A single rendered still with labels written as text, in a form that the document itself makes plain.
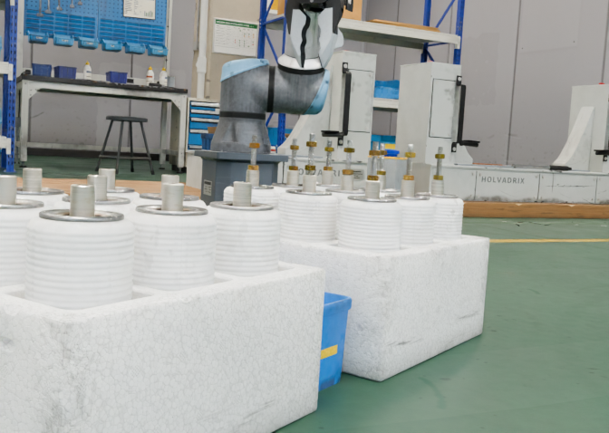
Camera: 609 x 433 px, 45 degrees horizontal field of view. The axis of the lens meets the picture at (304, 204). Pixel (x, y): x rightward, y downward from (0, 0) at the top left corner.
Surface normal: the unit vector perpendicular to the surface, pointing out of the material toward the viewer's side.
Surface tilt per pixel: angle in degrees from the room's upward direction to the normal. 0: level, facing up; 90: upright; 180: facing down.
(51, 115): 90
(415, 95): 90
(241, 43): 90
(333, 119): 90
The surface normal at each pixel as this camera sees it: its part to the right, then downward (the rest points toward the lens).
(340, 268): -0.57, 0.04
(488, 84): -0.90, -0.02
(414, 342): 0.82, 0.10
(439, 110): 0.44, 0.10
